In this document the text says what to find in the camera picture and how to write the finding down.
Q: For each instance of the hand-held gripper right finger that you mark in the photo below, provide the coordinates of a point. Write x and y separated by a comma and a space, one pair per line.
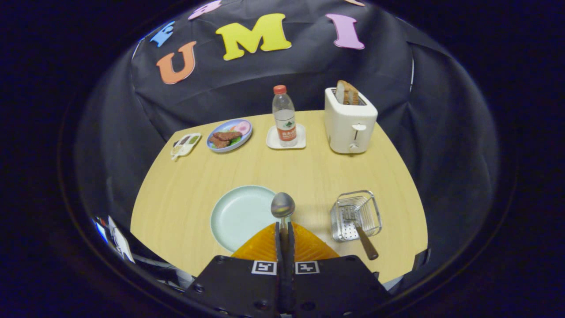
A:
291, 247

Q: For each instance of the white toaster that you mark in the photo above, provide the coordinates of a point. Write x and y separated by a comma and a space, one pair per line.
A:
344, 128

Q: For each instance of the brown toast slice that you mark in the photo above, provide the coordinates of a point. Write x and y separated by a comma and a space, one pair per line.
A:
340, 90
354, 97

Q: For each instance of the blue rimmed plate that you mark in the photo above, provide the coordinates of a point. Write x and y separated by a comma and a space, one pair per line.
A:
243, 126

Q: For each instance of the small white divided dish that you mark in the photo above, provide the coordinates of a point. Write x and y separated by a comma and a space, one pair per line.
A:
185, 145

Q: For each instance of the black backdrop cloth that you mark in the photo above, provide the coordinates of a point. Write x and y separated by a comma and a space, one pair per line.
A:
419, 132

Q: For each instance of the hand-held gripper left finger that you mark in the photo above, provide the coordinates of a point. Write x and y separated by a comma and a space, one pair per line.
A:
278, 247

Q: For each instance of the brown meat slices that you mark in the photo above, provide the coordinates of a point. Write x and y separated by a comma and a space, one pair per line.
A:
225, 137

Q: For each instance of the clear water bottle red cap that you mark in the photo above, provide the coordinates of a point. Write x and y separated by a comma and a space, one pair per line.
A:
284, 115

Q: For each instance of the mint green plate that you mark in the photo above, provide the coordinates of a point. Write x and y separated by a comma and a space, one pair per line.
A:
238, 216

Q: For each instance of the white square coaster tray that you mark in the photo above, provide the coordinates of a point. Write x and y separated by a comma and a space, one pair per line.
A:
271, 142

